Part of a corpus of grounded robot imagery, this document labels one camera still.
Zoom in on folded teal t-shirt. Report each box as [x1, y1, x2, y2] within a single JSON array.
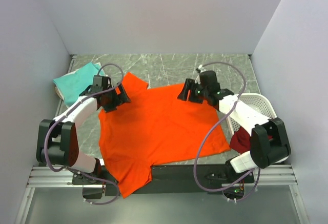
[[53, 63, 101, 107]]

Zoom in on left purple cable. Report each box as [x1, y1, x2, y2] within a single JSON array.
[[44, 63, 125, 206]]

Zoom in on folded beige t-shirt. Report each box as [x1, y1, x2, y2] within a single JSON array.
[[54, 86, 64, 100]]

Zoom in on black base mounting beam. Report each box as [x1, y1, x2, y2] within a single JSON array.
[[72, 164, 242, 199]]

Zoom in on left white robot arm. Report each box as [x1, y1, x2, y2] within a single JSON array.
[[36, 75, 131, 184]]

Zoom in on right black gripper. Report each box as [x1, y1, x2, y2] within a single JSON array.
[[177, 78, 209, 105]]

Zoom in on white perforated plastic basket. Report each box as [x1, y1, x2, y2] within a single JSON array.
[[227, 93, 277, 135]]

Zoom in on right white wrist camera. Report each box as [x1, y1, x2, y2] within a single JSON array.
[[195, 65, 206, 85]]

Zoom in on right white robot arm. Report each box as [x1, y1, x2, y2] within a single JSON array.
[[178, 71, 291, 182]]

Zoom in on orange t-shirt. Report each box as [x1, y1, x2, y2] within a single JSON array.
[[98, 73, 230, 198]]

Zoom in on dark red t-shirt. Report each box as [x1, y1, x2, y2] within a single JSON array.
[[230, 127, 251, 154]]

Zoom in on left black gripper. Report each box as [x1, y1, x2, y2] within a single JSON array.
[[102, 83, 131, 113]]

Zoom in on aluminium frame rail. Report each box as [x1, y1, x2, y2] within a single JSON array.
[[14, 54, 76, 224]]

